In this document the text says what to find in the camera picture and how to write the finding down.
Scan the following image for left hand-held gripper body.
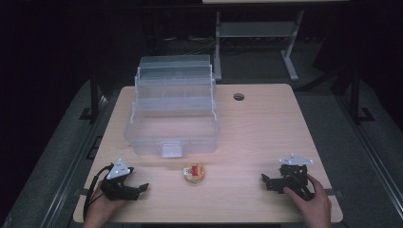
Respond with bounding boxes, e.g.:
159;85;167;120
100;158;141;201

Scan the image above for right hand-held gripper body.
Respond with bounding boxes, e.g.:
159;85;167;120
268;153;315;201

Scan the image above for person's left hand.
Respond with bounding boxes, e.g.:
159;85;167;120
82;180;128;228

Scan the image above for person's right hand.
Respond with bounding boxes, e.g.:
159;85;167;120
282;173;334;228

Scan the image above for clear plastic tiered storage box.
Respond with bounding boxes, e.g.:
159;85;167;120
124;54;221;159

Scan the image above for black metal stand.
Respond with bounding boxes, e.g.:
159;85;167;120
346;67;375;124
78;67;107;124

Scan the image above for floor cables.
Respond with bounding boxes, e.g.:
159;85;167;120
164;36;221;56

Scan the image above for grey metal table frame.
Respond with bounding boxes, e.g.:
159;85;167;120
213;9;305;83

